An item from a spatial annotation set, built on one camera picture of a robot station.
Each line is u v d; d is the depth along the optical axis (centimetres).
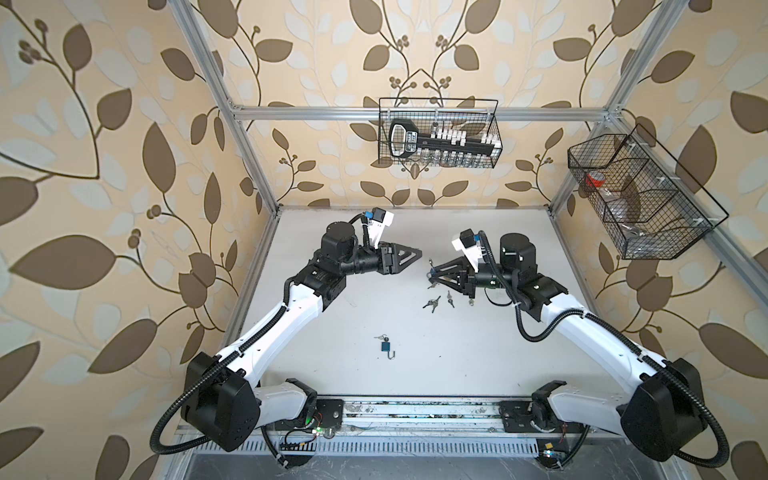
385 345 87
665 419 39
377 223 65
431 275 69
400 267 64
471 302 95
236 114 93
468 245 63
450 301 96
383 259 62
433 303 96
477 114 91
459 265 68
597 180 88
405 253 71
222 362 41
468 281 63
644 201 76
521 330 56
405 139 85
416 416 75
